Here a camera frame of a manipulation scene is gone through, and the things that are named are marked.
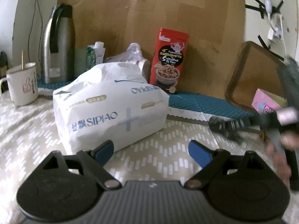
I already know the teal quilted table mat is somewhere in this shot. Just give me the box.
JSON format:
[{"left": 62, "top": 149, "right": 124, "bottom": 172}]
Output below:
[{"left": 37, "top": 72, "right": 255, "bottom": 122}]

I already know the white SIPIAO tissue pack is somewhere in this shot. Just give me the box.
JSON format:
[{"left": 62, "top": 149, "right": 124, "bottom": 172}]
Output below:
[{"left": 53, "top": 62, "right": 169, "bottom": 154}]

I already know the pink metal tin box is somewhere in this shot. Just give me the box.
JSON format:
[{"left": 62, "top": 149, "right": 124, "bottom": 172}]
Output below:
[{"left": 251, "top": 88, "right": 287, "bottom": 114}]

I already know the patterned beige tablecloth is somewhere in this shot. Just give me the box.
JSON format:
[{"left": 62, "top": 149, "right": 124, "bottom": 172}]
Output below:
[{"left": 1, "top": 92, "right": 272, "bottom": 223}]

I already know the black wall cable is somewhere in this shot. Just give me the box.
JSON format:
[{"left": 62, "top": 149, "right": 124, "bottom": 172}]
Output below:
[{"left": 27, "top": 0, "right": 44, "bottom": 62}]

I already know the white power cable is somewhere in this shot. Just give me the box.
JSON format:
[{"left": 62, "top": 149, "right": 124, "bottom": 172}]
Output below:
[{"left": 279, "top": 14, "right": 289, "bottom": 64}]

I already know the brown mesh chair back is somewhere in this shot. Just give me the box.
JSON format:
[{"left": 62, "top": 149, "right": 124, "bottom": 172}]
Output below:
[{"left": 225, "top": 41, "right": 284, "bottom": 113}]

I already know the stainless steel thermos jug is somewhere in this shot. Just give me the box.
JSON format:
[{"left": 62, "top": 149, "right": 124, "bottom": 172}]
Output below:
[{"left": 41, "top": 3, "right": 75, "bottom": 84}]

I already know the person's right hand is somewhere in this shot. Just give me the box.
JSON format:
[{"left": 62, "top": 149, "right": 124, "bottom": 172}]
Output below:
[{"left": 266, "top": 131, "right": 298, "bottom": 186}]

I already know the dark patterned correction tape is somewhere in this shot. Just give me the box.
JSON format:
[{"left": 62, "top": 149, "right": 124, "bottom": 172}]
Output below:
[{"left": 208, "top": 116, "right": 243, "bottom": 145}]

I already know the clear plastic bag with cup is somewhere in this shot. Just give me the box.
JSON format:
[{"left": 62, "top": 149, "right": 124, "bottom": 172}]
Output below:
[{"left": 104, "top": 43, "right": 151, "bottom": 82}]

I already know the small white green carton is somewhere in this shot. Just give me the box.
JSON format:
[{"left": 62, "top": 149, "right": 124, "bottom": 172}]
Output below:
[{"left": 86, "top": 41, "right": 105, "bottom": 70}]

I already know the large cardboard sheet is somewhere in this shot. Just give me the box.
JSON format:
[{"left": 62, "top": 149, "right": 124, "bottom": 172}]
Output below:
[{"left": 57, "top": 0, "right": 245, "bottom": 98}]

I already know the red cereal box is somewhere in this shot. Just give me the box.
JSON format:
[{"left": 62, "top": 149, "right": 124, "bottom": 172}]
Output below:
[{"left": 149, "top": 28, "right": 189, "bottom": 94}]

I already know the white power strip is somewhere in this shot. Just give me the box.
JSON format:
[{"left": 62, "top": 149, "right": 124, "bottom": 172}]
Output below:
[{"left": 267, "top": 13, "right": 283, "bottom": 43}]

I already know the white enamel mug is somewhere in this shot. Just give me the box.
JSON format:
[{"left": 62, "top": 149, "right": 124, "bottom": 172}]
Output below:
[{"left": 1, "top": 62, "right": 38, "bottom": 107}]

